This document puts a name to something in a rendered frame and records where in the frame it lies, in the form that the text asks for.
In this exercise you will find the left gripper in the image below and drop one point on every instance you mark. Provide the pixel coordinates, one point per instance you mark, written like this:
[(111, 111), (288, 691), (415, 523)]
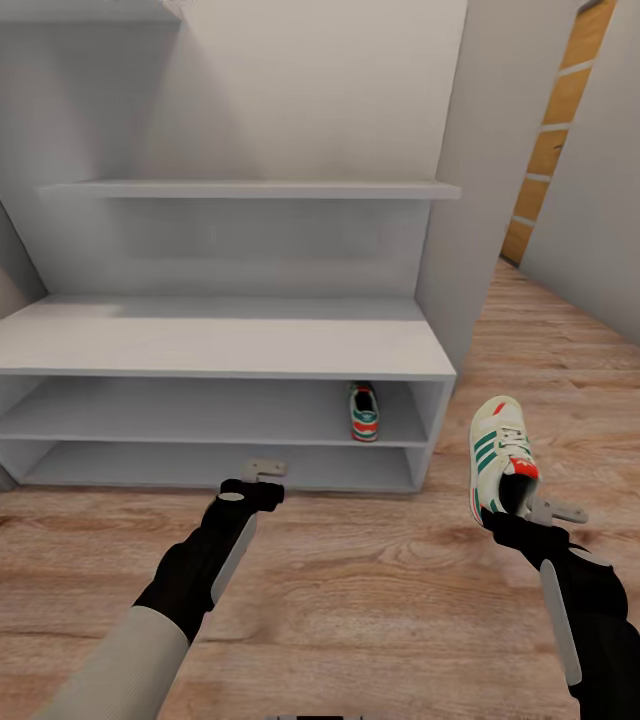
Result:
[(266, 494)]

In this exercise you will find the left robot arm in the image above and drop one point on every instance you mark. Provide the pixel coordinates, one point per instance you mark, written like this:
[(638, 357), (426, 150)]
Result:
[(130, 674)]

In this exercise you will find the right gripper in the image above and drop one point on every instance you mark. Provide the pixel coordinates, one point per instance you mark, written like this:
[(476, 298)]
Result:
[(515, 532)]

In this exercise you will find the gym shoe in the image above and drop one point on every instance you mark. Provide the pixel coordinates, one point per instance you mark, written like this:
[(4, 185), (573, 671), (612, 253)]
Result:
[(503, 472), (364, 410)]

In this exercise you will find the door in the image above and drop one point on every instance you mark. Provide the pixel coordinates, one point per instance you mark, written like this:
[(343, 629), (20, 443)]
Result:
[(584, 44)]

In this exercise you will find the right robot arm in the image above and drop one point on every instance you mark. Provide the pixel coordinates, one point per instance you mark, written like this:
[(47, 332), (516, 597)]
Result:
[(587, 605)]

